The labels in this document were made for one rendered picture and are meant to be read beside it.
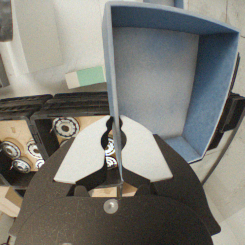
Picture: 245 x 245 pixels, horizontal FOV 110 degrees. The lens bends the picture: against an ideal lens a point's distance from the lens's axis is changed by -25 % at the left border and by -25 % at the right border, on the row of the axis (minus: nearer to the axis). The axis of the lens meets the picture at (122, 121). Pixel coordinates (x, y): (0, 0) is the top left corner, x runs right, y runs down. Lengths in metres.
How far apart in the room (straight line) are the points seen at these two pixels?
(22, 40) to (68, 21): 0.29
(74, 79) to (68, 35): 0.18
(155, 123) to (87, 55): 0.41
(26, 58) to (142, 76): 0.24
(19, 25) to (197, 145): 0.42
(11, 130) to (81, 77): 0.38
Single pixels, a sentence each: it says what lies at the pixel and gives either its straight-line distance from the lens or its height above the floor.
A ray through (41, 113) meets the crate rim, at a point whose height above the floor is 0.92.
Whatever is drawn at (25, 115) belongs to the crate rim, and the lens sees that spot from 0.40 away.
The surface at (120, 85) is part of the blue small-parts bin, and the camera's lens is 0.16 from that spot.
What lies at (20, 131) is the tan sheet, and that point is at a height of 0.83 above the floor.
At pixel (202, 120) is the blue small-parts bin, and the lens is 0.22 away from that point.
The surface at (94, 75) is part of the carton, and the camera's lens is 0.47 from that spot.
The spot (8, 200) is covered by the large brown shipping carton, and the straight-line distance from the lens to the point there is 1.11.
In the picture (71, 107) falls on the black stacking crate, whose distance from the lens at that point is 0.40.
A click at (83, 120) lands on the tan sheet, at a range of 0.46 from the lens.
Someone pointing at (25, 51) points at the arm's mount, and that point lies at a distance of 0.31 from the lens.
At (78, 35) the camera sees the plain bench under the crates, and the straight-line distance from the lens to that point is 0.54.
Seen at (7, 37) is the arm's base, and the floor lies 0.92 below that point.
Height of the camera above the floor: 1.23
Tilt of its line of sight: 58 degrees down
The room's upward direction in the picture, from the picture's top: 160 degrees clockwise
